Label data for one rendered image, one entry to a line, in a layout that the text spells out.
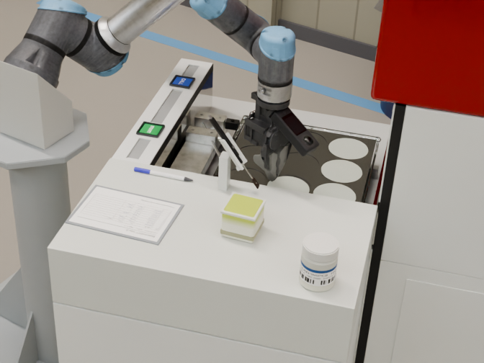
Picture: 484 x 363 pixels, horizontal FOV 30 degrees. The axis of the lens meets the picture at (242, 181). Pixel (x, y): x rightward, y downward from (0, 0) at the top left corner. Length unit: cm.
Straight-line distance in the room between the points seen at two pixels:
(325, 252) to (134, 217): 44
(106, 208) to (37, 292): 86
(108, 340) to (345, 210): 58
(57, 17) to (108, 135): 169
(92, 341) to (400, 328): 73
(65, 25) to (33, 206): 51
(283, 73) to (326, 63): 284
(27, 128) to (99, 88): 201
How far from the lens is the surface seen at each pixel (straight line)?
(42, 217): 258
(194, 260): 181
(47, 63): 239
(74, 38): 243
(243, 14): 193
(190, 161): 226
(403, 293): 214
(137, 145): 218
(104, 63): 249
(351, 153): 230
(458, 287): 212
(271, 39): 188
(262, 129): 198
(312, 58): 477
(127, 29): 242
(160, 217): 192
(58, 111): 243
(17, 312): 306
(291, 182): 216
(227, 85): 446
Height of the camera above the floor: 212
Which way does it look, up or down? 34 degrees down
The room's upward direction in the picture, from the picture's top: 3 degrees clockwise
